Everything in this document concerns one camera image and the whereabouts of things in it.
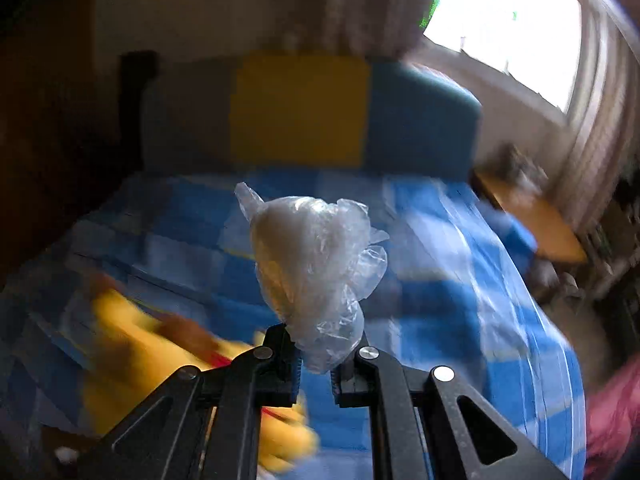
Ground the clear plastic bag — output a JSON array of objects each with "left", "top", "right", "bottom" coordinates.
[{"left": 235, "top": 181, "right": 390, "bottom": 375}]

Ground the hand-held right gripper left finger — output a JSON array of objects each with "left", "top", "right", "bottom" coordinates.
[{"left": 75, "top": 325, "right": 301, "bottom": 480}]

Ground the pink cloth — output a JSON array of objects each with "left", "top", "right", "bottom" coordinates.
[{"left": 585, "top": 360, "right": 640, "bottom": 480}]

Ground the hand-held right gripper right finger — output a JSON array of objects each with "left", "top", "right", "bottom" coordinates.
[{"left": 332, "top": 347, "right": 571, "bottom": 480}]

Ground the patterned curtain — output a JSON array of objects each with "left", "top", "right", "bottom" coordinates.
[
  {"left": 272, "top": 0, "right": 446, "bottom": 61},
  {"left": 560, "top": 5, "right": 640, "bottom": 241}
]

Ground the wooden wardrobe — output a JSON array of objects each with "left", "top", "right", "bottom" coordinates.
[{"left": 0, "top": 0, "right": 101, "bottom": 286}]

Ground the wooden desk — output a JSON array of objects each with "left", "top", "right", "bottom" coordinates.
[{"left": 472, "top": 165, "right": 588, "bottom": 266}]

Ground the blue and yellow headboard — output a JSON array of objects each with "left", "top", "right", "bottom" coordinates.
[{"left": 142, "top": 55, "right": 483, "bottom": 181}]

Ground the blue checked bedsheet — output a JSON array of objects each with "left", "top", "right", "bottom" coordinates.
[{"left": 0, "top": 167, "right": 586, "bottom": 480}]

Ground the yellow bear plush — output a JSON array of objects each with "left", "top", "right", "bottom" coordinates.
[{"left": 82, "top": 280, "right": 321, "bottom": 473}]

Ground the window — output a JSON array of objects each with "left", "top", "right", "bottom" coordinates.
[{"left": 422, "top": 0, "right": 583, "bottom": 113}]

